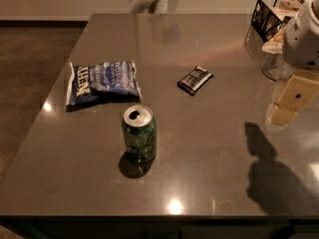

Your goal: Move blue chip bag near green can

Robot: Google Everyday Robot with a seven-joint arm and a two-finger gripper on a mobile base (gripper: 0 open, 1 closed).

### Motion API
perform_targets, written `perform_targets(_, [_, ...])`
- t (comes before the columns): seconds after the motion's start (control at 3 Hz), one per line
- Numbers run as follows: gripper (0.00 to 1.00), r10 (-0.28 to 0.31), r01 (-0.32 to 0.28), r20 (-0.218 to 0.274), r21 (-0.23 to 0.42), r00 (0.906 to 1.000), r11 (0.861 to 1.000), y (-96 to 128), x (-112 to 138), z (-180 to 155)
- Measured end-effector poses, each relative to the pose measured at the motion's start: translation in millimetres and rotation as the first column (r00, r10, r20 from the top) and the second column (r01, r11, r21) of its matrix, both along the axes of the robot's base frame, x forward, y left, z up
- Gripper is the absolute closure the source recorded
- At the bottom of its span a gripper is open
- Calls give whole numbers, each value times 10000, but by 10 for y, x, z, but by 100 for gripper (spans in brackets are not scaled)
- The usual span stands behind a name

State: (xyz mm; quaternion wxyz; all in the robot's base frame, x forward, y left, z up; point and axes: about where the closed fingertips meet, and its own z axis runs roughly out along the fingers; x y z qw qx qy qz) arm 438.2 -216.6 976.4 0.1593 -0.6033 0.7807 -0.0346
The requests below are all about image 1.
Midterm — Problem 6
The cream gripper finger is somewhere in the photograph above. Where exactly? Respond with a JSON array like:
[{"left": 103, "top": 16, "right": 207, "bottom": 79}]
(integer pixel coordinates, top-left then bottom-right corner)
[
  {"left": 266, "top": 104, "right": 297, "bottom": 126},
  {"left": 277, "top": 71, "right": 319, "bottom": 112}
]

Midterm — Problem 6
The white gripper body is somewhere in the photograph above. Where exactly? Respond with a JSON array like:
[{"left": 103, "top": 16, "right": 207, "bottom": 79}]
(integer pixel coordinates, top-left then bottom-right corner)
[{"left": 283, "top": 0, "right": 319, "bottom": 71}]

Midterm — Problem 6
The blue chip bag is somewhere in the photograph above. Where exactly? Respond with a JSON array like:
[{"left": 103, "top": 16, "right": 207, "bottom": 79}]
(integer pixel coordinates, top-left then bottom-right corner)
[{"left": 66, "top": 61, "right": 142, "bottom": 106}]

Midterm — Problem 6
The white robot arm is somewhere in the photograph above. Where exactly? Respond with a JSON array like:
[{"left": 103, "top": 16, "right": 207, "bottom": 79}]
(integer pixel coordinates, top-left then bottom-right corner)
[{"left": 265, "top": 0, "right": 319, "bottom": 130}]

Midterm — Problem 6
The green soda can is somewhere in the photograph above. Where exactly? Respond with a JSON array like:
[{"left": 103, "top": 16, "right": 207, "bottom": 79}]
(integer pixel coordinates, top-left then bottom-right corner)
[{"left": 122, "top": 105, "right": 157, "bottom": 162}]

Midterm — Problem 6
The clear glass jar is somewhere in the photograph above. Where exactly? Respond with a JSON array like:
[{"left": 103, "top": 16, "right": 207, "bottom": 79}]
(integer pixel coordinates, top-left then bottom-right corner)
[{"left": 261, "top": 42, "right": 294, "bottom": 82}]

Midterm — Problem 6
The black snack bar wrapper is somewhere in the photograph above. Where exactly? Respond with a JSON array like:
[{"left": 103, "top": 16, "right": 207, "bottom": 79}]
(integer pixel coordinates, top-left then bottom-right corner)
[{"left": 177, "top": 66, "right": 213, "bottom": 96}]

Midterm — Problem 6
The black wire basket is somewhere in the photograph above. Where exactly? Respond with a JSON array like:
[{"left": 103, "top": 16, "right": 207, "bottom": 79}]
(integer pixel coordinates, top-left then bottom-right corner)
[{"left": 251, "top": 0, "right": 302, "bottom": 42}]

